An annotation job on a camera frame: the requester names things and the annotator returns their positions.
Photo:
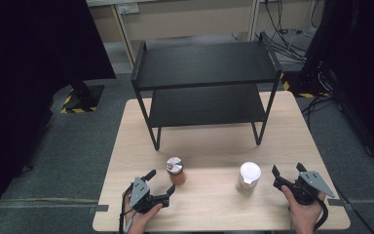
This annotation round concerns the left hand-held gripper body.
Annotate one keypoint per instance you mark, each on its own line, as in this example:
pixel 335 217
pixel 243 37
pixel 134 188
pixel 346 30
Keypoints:
pixel 139 193

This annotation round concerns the white wall socket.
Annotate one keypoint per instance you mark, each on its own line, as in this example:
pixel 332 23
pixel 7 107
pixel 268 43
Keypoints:
pixel 128 8

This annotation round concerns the black curtain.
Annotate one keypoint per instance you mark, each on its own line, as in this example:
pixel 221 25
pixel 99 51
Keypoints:
pixel 363 65
pixel 29 81

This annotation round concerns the person's right hand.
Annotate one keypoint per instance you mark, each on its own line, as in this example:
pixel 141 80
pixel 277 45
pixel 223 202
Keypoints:
pixel 303 216

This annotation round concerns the grey floor tape strip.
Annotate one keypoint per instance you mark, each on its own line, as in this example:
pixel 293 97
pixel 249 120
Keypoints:
pixel 336 202
pixel 99 209

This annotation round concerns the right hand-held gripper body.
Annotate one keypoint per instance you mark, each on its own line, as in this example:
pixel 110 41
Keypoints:
pixel 311 182

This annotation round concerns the black two-tier shelf rack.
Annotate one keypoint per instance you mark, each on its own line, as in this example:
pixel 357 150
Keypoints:
pixel 207 61

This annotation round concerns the beige wooden cabinet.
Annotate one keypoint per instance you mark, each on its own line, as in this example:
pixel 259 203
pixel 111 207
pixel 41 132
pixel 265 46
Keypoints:
pixel 188 22

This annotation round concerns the orange spice jar silver lid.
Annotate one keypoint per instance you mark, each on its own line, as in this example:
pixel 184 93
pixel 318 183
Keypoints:
pixel 177 177

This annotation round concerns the person's left hand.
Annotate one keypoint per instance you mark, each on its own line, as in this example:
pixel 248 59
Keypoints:
pixel 141 222

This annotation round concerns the clear jar white lid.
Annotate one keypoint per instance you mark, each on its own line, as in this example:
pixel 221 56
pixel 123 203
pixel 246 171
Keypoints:
pixel 250 172

